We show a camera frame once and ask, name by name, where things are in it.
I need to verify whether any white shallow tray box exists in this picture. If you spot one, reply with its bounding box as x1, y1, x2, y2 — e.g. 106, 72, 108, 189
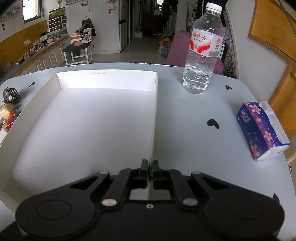
1, 69, 158, 211

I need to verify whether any dark grey hair claw clip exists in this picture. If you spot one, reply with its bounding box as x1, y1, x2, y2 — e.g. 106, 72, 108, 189
3, 87, 22, 105

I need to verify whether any red blue yellow card box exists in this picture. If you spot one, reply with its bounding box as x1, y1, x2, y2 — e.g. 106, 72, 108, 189
1, 110, 17, 132

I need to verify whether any white USB wall charger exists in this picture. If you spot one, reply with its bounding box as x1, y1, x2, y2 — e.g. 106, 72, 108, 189
0, 128, 8, 145

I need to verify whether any beige earbuds case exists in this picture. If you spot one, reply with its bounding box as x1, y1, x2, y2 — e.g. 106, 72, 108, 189
0, 103, 14, 118

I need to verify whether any purple floral tissue pack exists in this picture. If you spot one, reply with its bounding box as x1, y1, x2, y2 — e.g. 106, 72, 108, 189
237, 101, 290, 161

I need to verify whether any purple sofa chair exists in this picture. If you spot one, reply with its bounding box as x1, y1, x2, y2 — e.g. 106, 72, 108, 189
165, 29, 224, 75

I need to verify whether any dark stool with white legs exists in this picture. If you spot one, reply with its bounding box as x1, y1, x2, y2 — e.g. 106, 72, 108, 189
62, 42, 93, 66

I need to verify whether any pink pot on stool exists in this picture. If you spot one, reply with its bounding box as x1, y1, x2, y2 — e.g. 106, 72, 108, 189
70, 33, 83, 46

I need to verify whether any clear water bottle red label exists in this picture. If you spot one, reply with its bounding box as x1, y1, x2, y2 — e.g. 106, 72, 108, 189
183, 3, 225, 94

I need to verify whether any white cabinet counter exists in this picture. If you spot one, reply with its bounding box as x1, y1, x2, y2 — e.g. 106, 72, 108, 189
1, 36, 70, 83

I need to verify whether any white refrigerator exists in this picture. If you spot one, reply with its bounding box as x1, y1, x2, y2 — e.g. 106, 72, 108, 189
119, 0, 128, 51

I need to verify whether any small drawer organizer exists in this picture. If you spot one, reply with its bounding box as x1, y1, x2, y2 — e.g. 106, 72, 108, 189
48, 8, 67, 32

